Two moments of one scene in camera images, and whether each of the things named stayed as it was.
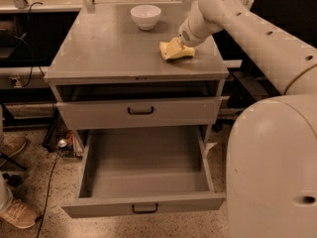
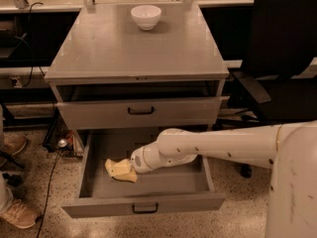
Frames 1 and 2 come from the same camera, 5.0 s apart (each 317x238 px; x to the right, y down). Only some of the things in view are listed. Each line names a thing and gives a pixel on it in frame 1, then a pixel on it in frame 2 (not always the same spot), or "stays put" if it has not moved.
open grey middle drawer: (129, 171) stays put
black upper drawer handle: (140, 112) stays put
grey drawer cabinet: (108, 72) stays put
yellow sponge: (174, 49) to (121, 170)
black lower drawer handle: (145, 212) stays put
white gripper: (188, 37) to (138, 161)
